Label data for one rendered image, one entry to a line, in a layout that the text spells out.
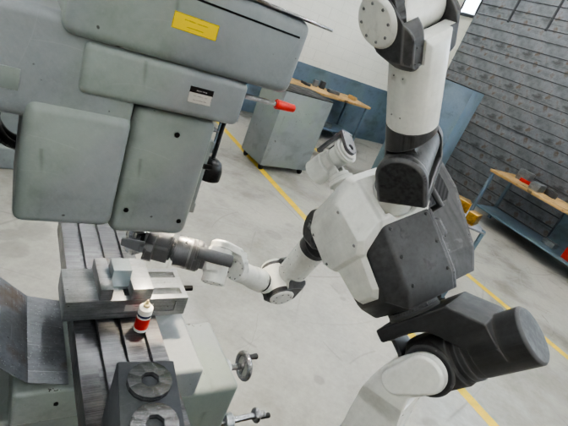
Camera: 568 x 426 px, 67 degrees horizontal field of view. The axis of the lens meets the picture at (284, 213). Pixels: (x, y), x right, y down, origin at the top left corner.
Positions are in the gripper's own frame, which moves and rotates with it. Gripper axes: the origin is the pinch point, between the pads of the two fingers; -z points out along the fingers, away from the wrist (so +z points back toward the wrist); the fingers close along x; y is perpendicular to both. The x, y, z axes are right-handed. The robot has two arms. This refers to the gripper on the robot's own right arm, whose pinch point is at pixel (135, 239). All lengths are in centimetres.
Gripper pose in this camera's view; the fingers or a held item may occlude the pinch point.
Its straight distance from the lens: 122.2
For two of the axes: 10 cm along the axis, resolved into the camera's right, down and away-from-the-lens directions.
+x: 0.6, 4.4, -9.0
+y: -3.4, 8.5, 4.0
